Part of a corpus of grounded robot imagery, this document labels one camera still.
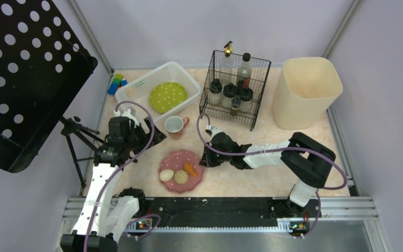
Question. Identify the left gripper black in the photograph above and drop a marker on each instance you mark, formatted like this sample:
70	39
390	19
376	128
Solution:
146	136

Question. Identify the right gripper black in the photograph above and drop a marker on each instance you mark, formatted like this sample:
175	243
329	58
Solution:
212	153

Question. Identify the pink polka dot plate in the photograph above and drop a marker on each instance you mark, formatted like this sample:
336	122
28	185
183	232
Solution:
175	161

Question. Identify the green polka dot plate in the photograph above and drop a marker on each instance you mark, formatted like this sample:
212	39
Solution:
167	96

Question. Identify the white plastic basket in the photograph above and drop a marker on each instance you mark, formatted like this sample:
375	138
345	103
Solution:
139	90

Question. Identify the glass shaker black lid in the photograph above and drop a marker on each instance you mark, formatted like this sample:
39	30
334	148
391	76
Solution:
215	92
245	96
229	93

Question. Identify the small pepper jar black lid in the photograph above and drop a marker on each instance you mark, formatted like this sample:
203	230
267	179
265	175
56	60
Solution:
235	105

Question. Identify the glass oil bottle gold spout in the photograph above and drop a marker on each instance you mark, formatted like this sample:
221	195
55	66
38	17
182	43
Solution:
225	66

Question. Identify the dark sauce bottle black cap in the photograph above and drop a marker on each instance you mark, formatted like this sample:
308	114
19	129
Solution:
244	72

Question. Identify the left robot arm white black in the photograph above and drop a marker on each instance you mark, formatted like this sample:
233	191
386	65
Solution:
98	228

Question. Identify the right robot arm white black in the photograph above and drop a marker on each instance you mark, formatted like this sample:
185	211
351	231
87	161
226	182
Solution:
308	159

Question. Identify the orange fried chicken piece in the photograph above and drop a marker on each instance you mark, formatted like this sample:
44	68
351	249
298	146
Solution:
189	168

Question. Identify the pink mug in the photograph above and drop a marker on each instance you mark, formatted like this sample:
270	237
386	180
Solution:
175	126

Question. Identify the beige round bun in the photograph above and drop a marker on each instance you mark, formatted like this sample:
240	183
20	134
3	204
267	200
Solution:
181	177

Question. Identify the white egg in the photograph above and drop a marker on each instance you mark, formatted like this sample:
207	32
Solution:
166	175

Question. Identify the colourful toy blocks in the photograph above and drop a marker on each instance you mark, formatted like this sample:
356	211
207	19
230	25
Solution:
118	81

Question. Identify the beige plastic bin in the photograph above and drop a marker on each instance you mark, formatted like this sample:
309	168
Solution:
306	88

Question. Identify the black perforated metal panel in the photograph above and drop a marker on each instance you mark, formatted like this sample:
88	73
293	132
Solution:
43	66

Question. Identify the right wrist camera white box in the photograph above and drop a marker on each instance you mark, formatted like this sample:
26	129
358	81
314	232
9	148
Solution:
212	130

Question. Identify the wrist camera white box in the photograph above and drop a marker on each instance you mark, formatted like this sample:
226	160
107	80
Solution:
212	130
129	113

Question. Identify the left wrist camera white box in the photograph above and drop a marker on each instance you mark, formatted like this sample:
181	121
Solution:
129	113

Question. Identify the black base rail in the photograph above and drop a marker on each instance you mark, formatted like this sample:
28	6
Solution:
217	212

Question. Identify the black wire basket rack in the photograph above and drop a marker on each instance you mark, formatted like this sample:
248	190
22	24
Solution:
260	71

